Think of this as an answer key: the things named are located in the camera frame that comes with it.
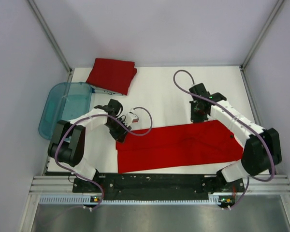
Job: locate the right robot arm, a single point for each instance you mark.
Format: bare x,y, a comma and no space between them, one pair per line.
261,147

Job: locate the translucent blue plastic bin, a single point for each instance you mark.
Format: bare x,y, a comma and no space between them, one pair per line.
65,101

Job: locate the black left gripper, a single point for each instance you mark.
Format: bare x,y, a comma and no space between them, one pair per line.
119,136

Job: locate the right aluminium corner post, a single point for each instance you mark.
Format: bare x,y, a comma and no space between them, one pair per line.
279,4

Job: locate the bright red t-shirt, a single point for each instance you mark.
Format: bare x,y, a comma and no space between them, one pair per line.
180,145

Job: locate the grey slotted cable duct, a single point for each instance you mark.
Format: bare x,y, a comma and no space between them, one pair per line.
93,200

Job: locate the aluminium frame rail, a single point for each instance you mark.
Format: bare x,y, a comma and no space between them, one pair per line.
280,184

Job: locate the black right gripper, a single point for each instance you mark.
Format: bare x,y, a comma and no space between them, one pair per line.
195,118

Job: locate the white blue folded t-shirt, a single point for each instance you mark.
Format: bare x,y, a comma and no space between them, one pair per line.
104,91

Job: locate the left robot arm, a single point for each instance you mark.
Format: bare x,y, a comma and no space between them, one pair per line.
68,140

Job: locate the aluminium corner post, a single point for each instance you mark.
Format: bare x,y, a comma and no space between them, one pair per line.
49,35
279,4

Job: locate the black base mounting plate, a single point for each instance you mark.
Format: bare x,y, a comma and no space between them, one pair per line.
151,187

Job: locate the left aluminium corner post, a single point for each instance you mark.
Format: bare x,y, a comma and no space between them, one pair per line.
49,35

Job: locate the dark red folded t-shirt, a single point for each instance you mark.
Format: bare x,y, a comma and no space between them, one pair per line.
112,74

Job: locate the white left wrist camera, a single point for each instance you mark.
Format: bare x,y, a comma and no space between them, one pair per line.
131,117

